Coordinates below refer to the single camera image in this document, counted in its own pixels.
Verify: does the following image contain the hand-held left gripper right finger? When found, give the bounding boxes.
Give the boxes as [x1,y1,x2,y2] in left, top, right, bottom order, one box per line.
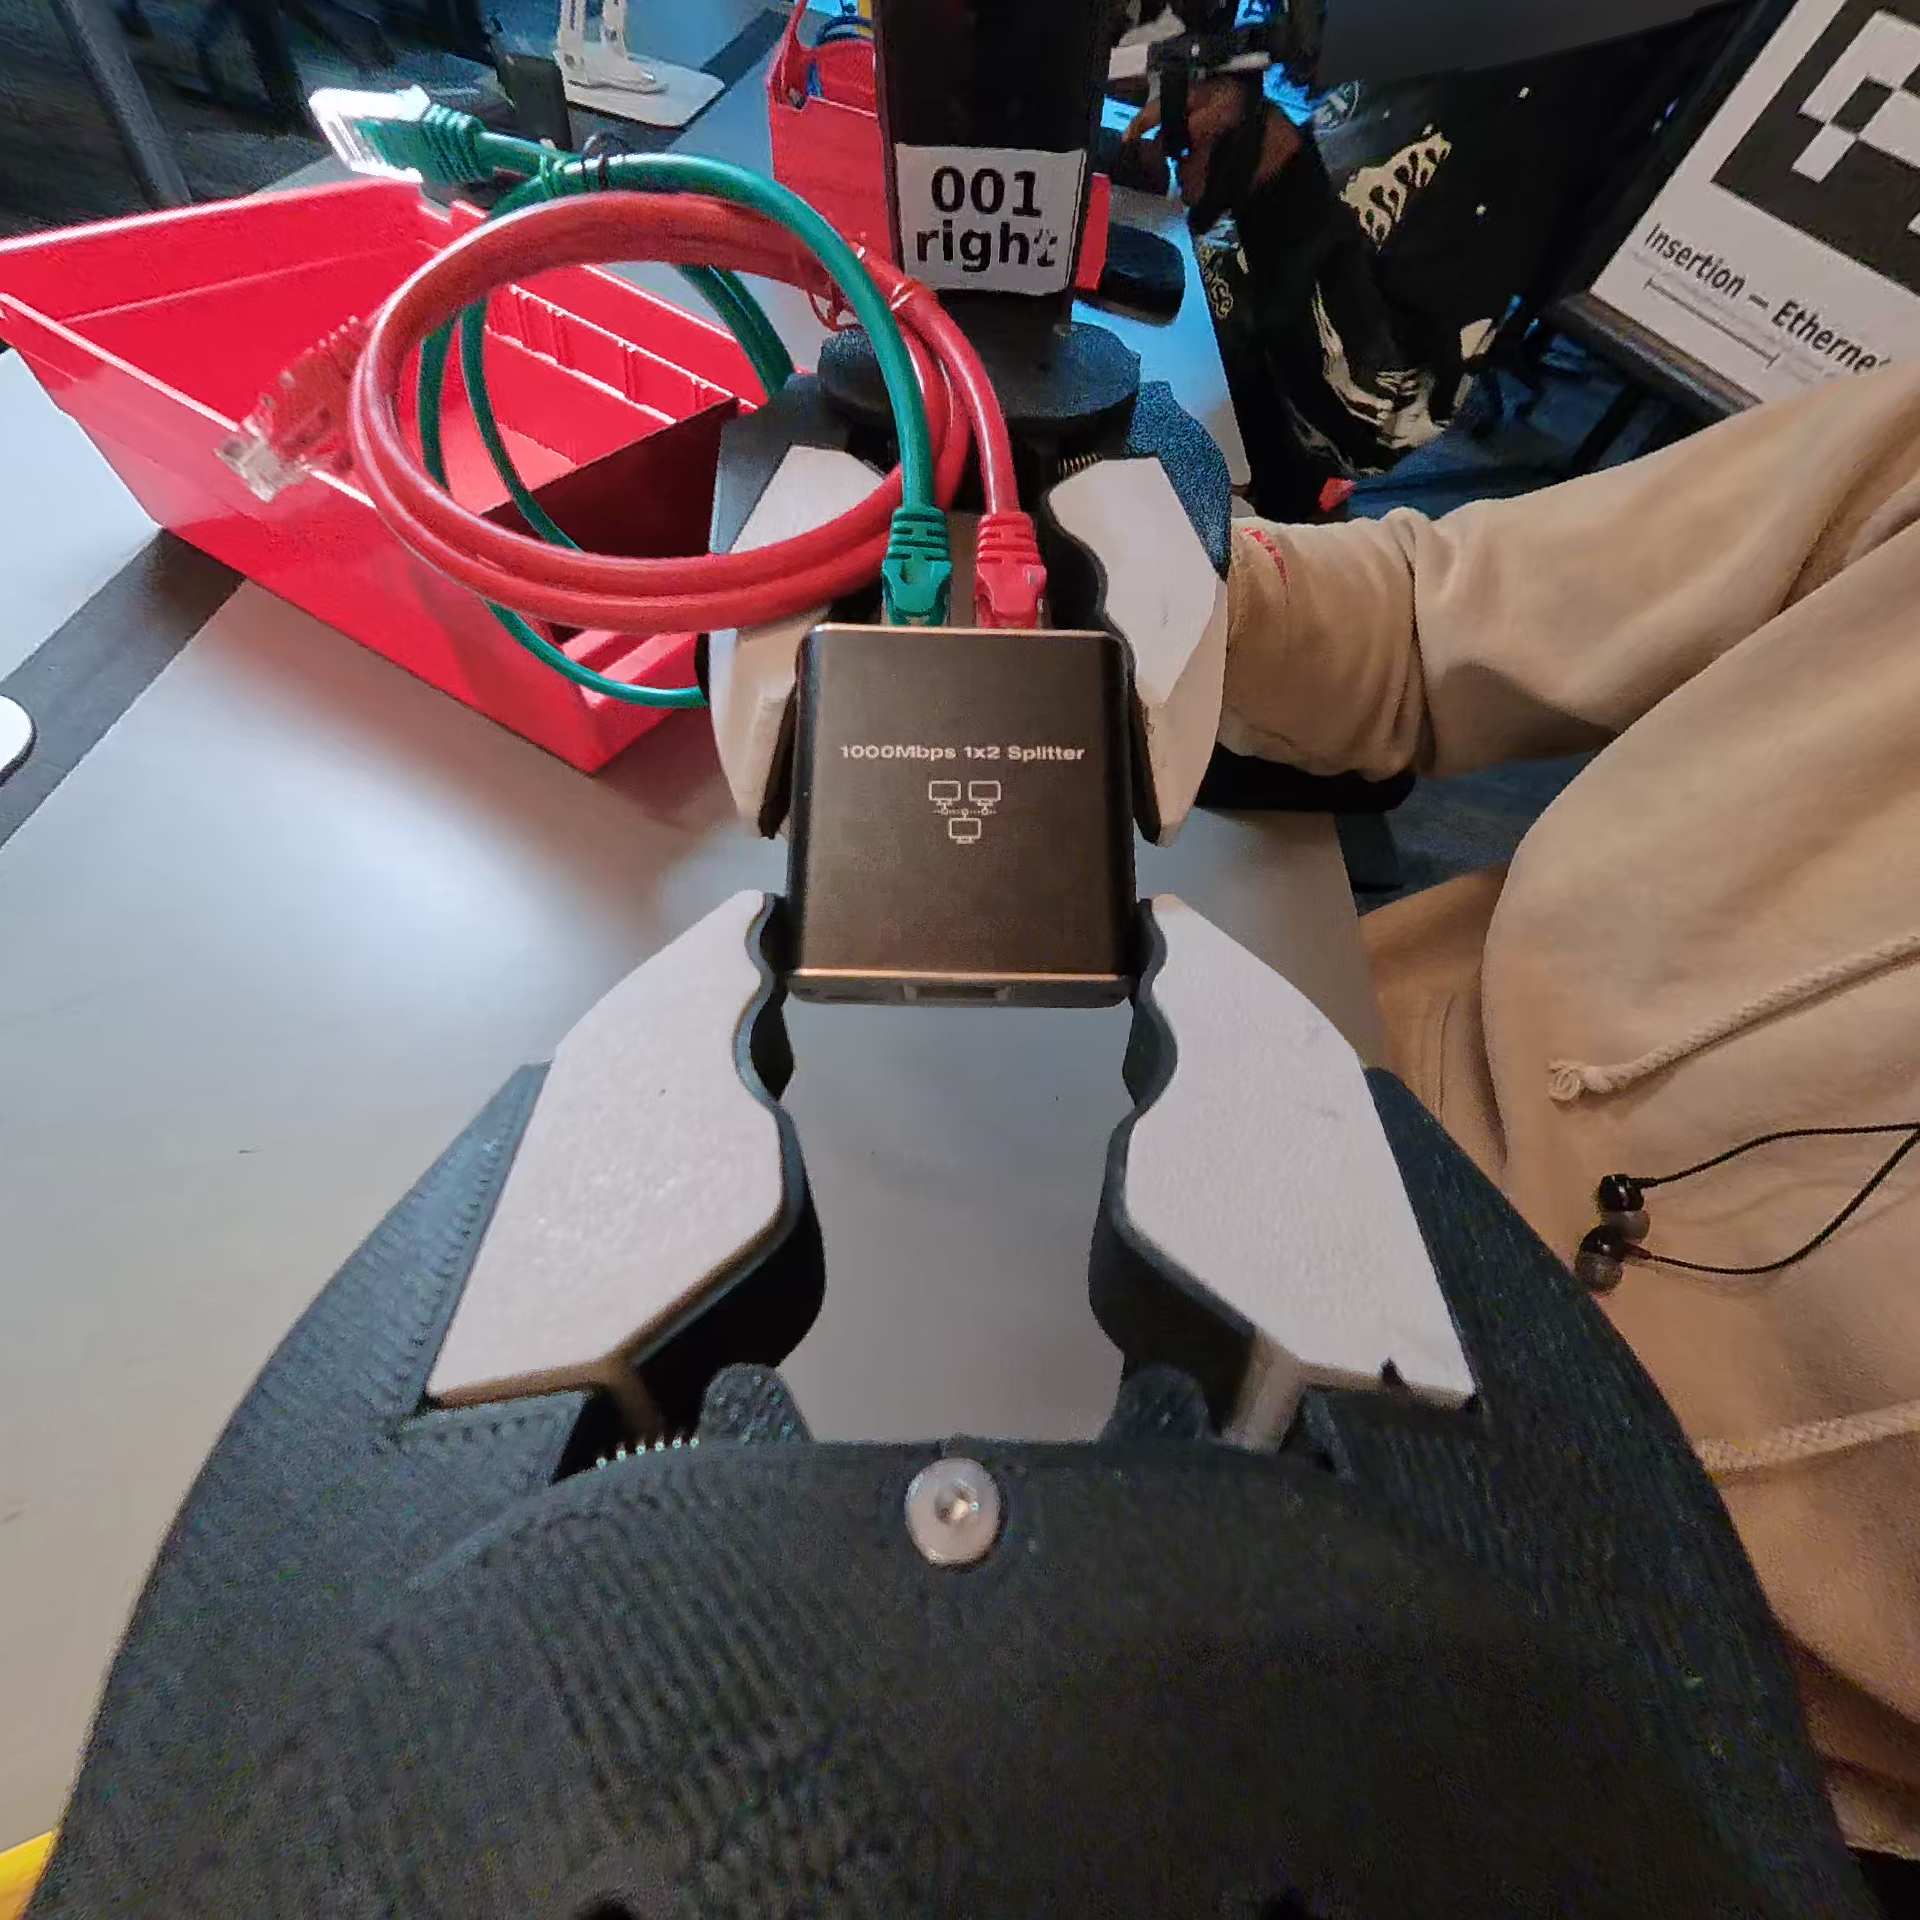
[1092,897,1481,1452]

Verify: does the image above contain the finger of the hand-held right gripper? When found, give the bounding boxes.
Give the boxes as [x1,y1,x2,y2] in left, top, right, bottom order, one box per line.
[1044,456,1232,846]
[703,448,888,839]

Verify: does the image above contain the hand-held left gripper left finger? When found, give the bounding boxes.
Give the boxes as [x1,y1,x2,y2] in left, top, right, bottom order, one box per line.
[422,890,825,1455]

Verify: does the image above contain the red ethernet cable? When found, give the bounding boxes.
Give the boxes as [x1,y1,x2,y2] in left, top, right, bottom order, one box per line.
[216,193,1049,635]

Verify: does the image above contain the green ethernet cable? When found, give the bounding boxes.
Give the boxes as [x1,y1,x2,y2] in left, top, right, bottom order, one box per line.
[307,87,952,712]

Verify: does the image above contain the black ethernet splitter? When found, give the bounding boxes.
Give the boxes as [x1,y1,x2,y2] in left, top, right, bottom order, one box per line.
[783,622,1144,1010]

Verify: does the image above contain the small red plastic bin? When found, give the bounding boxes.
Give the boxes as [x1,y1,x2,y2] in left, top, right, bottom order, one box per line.
[766,0,902,257]

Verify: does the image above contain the black earphones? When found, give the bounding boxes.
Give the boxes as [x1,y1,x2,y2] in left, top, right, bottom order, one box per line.
[1573,1123,1920,1297]

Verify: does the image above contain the white plastic stand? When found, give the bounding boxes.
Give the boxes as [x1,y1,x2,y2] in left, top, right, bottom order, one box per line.
[551,0,728,135]

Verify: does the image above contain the black printed garment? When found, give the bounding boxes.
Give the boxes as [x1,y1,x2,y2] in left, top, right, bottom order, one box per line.
[1155,31,1622,520]

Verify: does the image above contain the person's beige hoodie torso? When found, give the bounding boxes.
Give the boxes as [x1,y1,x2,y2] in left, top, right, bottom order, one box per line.
[1357,662,1920,1863]

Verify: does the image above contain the red divided plastic bin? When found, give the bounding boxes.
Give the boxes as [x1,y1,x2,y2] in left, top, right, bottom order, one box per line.
[0,177,775,778]

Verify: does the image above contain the white printed sign board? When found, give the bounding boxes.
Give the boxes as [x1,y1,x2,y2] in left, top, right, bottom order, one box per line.
[1551,0,1920,414]

